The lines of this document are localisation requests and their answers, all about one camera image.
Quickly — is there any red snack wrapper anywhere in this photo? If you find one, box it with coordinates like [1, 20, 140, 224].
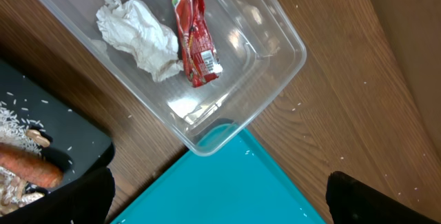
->
[172, 0, 223, 88]

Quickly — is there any teal plastic tray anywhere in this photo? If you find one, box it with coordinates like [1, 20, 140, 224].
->
[113, 128, 323, 224]

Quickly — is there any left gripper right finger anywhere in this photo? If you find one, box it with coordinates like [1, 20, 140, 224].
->
[325, 171, 437, 224]

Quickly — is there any white tissue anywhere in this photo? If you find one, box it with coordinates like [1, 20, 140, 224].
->
[96, 0, 183, 82]

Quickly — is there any black tray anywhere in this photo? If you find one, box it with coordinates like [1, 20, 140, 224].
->
[1, 61, 114, 193]

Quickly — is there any clear plastic bin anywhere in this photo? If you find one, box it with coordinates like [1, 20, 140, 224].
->
[39, 0, 307, 156]

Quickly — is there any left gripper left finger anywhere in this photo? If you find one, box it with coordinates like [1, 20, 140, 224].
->
[1, 167, 115, 224]

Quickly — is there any orange carrot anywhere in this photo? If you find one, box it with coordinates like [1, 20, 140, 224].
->
[1, 144, 63, 188]

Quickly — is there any rice and peanut pile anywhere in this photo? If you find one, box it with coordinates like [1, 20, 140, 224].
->
[1, 99, 45, 216]

